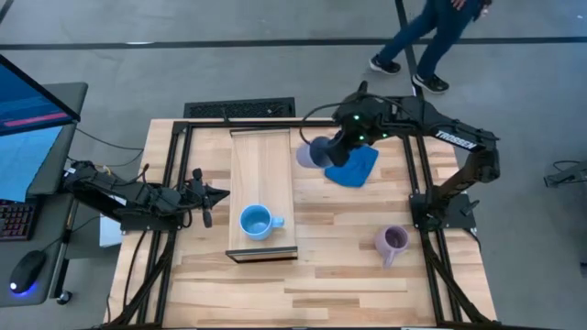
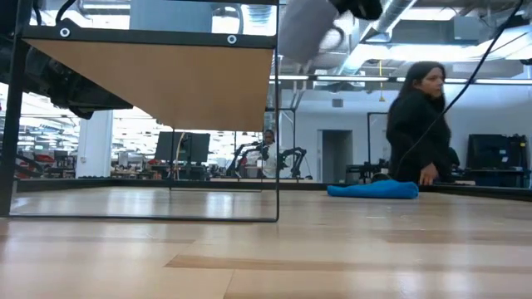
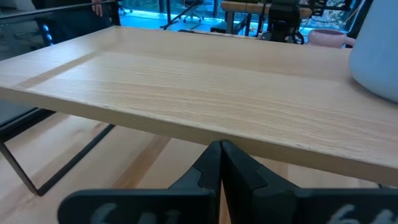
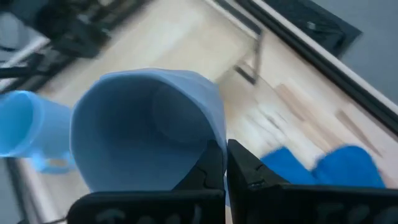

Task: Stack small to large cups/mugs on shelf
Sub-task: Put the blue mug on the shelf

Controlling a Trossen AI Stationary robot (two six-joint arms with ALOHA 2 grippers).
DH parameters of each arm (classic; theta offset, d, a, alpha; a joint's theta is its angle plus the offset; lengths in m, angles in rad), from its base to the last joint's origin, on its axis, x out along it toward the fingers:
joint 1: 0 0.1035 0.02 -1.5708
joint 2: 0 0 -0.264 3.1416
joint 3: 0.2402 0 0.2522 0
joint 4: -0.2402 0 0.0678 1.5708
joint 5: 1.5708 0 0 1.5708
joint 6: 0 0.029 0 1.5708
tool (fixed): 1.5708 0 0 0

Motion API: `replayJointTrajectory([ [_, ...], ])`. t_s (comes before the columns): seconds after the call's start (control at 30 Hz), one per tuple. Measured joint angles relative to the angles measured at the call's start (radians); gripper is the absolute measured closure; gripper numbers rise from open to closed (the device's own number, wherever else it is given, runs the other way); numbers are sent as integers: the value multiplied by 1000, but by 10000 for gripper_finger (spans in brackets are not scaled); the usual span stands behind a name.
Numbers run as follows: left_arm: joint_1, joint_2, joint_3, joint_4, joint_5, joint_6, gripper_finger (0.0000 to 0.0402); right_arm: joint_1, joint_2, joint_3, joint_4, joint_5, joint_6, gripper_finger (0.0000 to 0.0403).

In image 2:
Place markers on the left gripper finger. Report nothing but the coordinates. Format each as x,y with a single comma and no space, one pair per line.
118,105

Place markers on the grey-blue mug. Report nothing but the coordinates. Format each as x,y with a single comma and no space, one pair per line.
305,31

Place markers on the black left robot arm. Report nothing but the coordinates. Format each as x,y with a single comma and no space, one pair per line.
31,70

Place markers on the white pillar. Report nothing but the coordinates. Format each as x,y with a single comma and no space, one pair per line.
95,143

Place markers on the black background monitors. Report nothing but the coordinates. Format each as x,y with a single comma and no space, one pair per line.
183,147

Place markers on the person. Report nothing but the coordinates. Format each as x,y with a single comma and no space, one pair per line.
270,155
415,133

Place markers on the black background robot arms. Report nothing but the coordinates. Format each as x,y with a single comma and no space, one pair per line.
293,160

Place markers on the blue cloth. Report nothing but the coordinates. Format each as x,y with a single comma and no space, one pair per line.
374,189

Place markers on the black equipment cabinet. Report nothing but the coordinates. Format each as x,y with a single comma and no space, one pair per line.
496,158

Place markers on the ceiling air duct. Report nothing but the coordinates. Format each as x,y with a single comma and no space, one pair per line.
395,16

